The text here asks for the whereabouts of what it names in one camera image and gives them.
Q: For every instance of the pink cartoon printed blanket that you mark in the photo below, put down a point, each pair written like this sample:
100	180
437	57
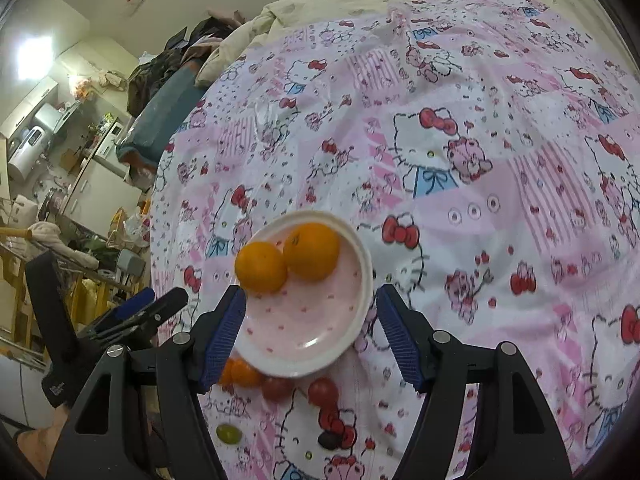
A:
450	110

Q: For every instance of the green grape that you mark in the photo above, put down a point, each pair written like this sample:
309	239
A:
227	432

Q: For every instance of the grey box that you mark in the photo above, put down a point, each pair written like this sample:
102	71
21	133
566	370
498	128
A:
130	262

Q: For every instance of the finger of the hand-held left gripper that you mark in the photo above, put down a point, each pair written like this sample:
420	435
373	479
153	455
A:
132	305
170	302

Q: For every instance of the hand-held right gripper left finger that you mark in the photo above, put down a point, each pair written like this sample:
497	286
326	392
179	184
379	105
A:
222	335

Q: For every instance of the red cherry tomato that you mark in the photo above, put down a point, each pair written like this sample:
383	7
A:
322	392
276	388

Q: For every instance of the large orange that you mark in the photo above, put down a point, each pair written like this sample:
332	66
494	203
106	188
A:
311	251
260	267

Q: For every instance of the yellow wooden rack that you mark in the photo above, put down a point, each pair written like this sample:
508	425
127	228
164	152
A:
15	280

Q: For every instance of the white cylindrical appliance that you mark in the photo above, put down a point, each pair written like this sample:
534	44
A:
22	160

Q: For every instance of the person's left forearm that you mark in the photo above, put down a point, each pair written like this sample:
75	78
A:
37	447

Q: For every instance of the blue mattress edge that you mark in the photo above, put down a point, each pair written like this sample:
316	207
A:
150	125

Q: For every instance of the pile of dark clothes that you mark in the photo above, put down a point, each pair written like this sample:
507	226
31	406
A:
155	75

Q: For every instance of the white cabinet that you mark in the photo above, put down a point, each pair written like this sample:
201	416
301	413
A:
100	190

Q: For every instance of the small mandarin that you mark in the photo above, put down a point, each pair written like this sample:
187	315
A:
245	374
226	373

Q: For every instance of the pink dotted white plate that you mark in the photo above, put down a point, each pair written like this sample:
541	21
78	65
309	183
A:
310	320

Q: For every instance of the dark purple grape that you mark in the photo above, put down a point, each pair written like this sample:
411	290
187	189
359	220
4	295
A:
330	441

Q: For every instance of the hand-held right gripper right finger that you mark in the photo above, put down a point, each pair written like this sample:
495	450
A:
400	340

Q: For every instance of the beige cloth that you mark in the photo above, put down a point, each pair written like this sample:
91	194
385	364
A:
50	235

